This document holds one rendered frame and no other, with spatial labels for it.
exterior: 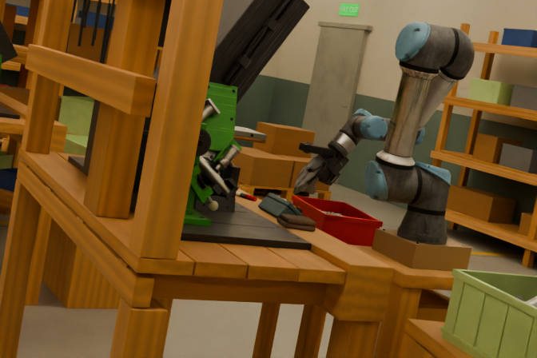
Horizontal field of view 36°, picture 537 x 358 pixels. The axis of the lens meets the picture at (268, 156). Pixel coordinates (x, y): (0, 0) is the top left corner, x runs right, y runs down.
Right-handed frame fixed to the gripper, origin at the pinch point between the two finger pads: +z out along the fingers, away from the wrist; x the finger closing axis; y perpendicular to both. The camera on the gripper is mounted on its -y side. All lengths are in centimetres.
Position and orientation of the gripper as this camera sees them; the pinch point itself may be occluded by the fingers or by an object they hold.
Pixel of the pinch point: (295, 189)
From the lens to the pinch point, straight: 272.9
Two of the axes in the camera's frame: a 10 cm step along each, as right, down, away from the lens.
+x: -4.4, -1.7, 8.8
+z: -6.5, 7.3, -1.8
